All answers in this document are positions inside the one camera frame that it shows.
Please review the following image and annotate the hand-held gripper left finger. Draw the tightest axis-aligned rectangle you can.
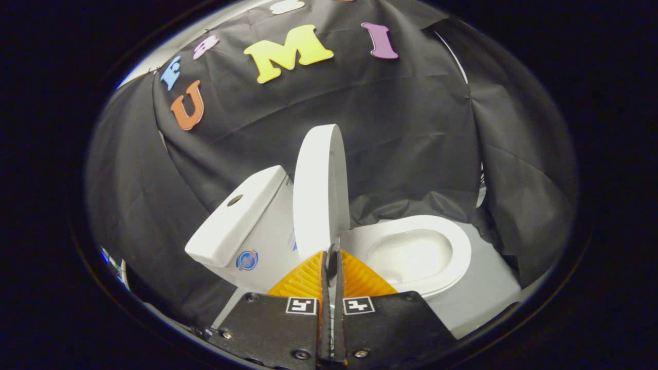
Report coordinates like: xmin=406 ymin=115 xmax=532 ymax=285
xmin=206 ymin=250 xmax=330 ymax=368

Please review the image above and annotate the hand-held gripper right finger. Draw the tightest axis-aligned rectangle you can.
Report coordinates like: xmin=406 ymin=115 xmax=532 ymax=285
xmin=330 ymin=244 xmax=458 ymax=368

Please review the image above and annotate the white toilet lid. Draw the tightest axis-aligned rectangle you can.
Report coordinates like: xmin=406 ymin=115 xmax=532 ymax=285
xmin=293 ymin=124 xmax=352 ymax=261

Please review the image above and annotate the white toilet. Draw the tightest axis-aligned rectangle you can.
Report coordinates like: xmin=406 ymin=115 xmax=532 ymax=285
xmin=185 ymin=165 xmax=472 ymax=302

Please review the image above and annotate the white toilet seat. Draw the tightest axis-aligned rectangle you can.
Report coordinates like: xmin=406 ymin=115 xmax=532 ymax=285
xmin=341 ymin=215 xmax=472 ymax=300

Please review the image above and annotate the white toilet tank cover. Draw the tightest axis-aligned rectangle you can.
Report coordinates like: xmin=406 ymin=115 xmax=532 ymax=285
xmin=185 ymin=165 xmax=289 ymax=268

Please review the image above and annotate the black backdrop cloth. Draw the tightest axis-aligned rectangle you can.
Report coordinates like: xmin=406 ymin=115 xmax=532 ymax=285
xmin=85 ymin=0 xmax=580 ymax=329

